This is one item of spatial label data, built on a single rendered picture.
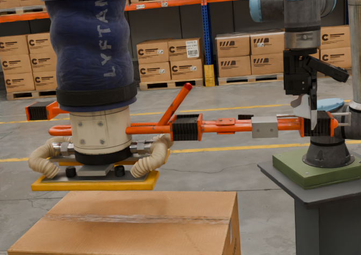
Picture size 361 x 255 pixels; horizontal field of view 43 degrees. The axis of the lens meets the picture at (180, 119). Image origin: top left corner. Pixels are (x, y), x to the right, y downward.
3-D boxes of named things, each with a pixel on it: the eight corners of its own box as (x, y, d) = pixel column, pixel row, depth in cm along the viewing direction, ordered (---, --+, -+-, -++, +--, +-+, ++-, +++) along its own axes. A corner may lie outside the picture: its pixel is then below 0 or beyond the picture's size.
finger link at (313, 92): (308, 111, 120) (306, 80, 121) (315, 111, 119) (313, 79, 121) (310, 109, 115) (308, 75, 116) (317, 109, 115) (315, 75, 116)
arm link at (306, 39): (318, 28, 121) (323, 30, 111) (318, 46, 122) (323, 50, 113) (283, 30, 122) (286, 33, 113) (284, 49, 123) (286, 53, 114)
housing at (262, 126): (251, 138, 123) (251, 122, 121) (251, 131, 129) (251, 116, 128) (278, 138, 122) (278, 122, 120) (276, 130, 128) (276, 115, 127)
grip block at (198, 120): (170, 142, 124) (168, 122, 123) (175, 132, 134) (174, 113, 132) (200, 141, 123) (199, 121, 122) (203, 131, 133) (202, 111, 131)
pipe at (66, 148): (32, 176, 125) (29, 157, 123) (66, 147, 148) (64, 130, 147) (153, 175, 119) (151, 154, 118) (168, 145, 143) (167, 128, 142)
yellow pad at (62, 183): (30, 191, 124) (28, 174, 122) (46, 177, 133) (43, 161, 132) (152, 190, 118) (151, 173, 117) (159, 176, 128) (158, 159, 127)
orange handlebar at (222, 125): (12, 140, 133) (9, 129, 132) (53, 114, 162) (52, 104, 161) (340, 132, 119) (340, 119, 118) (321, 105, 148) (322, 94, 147)
